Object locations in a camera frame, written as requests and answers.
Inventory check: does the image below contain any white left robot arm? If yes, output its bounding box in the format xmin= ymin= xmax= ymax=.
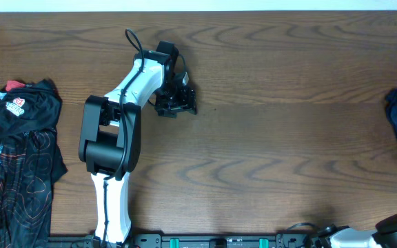
xmin=79 ymin=48 xmax=198 ymax=247

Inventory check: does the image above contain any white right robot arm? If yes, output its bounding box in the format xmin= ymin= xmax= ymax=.
xmin=306 ymin=214 xmax=397 ymax=248

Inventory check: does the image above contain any black patterned garment pile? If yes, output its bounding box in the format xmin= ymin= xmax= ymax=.
xmin=0 ymin=79 xmax=67 ymax=247

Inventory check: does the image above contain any black mounting rail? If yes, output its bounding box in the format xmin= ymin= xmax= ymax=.
xmin=46 ymin=233 xmax=326 ymax=248

